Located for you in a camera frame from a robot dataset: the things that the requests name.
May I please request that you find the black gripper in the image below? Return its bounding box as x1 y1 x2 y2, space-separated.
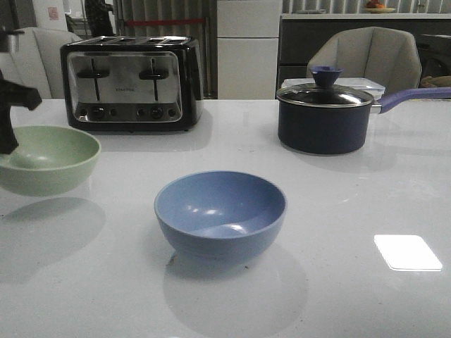
0 26 43 155

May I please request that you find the green bowl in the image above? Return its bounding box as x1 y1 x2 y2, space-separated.
1 125 101 196

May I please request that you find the blue bowl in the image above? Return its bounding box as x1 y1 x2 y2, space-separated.
154 171 287 265

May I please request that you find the grey armchair left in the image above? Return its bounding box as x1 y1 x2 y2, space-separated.
1 27 80 99

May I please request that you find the grey armchair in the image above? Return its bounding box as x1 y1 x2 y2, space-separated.
1 27 80 99
307 27 422 94

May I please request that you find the black chrome four-slot toaster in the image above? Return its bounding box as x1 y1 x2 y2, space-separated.
61 36 204 132

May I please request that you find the white refrigerator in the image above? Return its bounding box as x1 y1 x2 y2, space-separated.
217 1 283 99

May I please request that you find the dark blue saucepan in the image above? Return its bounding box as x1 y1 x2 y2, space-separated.
278 87 450 155

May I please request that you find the dark kitchen counter cabinet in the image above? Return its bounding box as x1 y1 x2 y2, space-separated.
276 13 450 87

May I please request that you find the glass pot lid blue knob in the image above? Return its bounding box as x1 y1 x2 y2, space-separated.
276 65 373 108

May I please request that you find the clear plastic storage box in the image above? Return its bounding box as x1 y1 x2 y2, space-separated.
280 77 385 99

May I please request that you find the fruit plate on counter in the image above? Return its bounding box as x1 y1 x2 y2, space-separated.
364 0 395 14

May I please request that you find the grey armchair right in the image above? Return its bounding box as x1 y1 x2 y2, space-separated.
307 27 422 94

